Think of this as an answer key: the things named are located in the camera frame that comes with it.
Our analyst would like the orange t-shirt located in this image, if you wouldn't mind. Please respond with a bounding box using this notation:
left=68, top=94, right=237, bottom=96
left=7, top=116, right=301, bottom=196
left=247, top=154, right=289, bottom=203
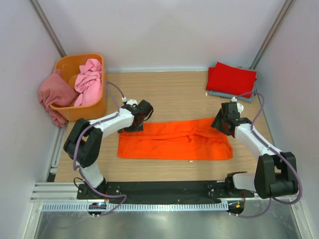
left=118, top=118, right=233, bottom=161

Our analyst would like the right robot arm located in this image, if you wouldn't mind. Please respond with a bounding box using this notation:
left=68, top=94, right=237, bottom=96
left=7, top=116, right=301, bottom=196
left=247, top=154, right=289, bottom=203
left=211, top=102, right=300, bottom=199

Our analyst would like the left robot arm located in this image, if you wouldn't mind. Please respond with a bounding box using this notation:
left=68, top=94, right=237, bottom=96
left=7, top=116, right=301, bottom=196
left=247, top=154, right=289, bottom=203
left=63, top=100, right=154, bottom=199

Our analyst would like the folded grey t-shirt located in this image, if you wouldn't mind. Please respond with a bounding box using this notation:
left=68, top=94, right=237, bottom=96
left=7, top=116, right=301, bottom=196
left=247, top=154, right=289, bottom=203
left=207, top=67, right=257, bottom=103

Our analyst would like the folded red t-shirt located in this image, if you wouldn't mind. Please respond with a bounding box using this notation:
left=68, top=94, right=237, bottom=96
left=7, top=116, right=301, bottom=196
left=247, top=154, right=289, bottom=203
left=206, top=62, right=257, bottom=97

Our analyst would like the light pink crumpled shirt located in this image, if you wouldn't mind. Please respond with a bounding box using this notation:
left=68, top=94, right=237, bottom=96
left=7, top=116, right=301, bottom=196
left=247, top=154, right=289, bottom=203
left=74, top=58, right=102, bottom=107

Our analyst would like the orange plastic basket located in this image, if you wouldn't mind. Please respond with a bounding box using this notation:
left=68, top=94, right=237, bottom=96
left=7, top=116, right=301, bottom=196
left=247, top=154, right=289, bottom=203
left=51, top=53, right=106, bottom=121

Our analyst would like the dusty pink crumpled shirt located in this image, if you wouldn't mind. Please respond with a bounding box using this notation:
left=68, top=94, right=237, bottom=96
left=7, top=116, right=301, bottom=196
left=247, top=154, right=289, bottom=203
left=38, top=69, right=77, bottom=127

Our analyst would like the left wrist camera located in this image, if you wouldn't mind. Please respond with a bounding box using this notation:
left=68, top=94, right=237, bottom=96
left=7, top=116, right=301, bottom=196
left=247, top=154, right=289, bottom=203
left=122, top=97, right=138, bottom=106

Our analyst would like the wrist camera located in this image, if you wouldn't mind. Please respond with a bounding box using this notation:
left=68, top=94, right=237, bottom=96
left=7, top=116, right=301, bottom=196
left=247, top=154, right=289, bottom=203
left=231, top=97, right=244, bottom=114
left=122, top=97, right=138, bottom=106

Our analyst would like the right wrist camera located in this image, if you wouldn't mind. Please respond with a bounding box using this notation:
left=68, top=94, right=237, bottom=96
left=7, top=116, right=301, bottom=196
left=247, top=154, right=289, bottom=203
left=231, top=97, right=244, bottom=114

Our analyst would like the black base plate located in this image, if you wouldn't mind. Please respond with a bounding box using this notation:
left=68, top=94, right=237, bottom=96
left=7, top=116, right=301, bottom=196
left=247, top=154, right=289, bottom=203
left=76, top=180, right=255, bottom=206

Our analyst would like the white slotted cable duct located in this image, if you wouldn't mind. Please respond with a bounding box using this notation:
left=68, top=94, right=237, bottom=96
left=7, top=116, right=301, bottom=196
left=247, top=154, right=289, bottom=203
left=42, top=201, right=228, bottom=212

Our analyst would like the aluminium rail frame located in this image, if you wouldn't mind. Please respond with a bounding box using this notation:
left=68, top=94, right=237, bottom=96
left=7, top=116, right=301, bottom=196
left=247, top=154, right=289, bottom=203
left=25, top=124, right=316, bottom=239

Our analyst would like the right corner aluminium post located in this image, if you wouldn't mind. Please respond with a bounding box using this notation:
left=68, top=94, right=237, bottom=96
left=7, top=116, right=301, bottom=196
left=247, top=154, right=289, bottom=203
left=250, top=0, right=295, bottom=70

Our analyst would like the corner aluminium post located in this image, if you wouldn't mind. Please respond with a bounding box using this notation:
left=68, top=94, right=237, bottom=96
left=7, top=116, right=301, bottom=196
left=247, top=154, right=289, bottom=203
left=250, top=0, right=295, bottom=70
left=29, top=0, right=67, bottom=57

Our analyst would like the left corner aluminium post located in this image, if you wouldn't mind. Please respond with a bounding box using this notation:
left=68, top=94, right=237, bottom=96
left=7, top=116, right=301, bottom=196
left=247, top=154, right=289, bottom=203
left=29, top=0, right=67, bottom=57

